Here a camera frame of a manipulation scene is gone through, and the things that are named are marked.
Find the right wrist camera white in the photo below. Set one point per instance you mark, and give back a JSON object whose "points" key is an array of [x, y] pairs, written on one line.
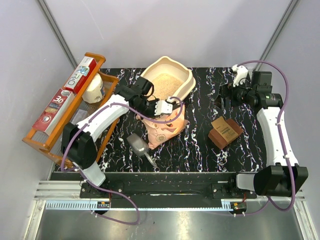
{"points": [[241, 73]]}

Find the white plastic bottle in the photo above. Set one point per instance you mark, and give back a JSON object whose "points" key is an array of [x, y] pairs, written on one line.
{"points": [[95, 92]]}

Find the grey metal scoop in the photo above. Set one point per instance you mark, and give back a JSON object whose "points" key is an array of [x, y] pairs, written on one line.
{"points": [[140, 148]]}

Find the red 3D toothpaste box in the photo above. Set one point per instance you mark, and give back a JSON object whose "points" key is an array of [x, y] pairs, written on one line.
{"points": [[53, 112]]}

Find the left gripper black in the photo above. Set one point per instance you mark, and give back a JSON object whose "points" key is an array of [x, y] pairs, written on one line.
{"points": [[152, 114]]}

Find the cream plastic litter box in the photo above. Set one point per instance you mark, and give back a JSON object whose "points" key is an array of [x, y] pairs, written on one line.
{"points": [[170, 79]]}

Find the red white RiO toothpaste box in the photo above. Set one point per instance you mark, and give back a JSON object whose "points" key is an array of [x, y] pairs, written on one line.
{"points": [[80, 74]]}

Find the pink cat litter bag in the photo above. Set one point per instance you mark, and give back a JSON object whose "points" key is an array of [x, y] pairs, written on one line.
{"points": [[158, 133]]}

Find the clear plastic box in rack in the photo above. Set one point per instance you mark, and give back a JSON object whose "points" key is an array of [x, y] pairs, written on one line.
{"points": [[80, 115]]}

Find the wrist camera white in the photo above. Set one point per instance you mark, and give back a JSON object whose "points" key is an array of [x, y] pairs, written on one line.
{"points": [[163, 107], [241, 73]]}

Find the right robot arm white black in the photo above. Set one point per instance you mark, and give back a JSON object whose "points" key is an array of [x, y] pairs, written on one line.
{"points": [[282, 176]]}

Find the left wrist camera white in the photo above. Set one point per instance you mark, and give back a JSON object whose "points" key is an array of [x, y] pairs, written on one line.
{"points": [[163, 107]]}

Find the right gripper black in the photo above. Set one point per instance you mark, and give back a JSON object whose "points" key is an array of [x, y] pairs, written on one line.
{"points": [[228, 90]]}

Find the orange wooden shelf rack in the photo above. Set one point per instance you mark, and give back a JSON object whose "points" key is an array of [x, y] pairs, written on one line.
{"points": [[50, 145]]}

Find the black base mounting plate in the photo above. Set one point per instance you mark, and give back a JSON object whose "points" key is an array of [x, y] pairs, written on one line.
{"points": [[216, 185]]}

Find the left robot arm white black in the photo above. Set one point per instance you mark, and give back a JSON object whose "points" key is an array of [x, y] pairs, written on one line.
{"points": [[78, 140]]}

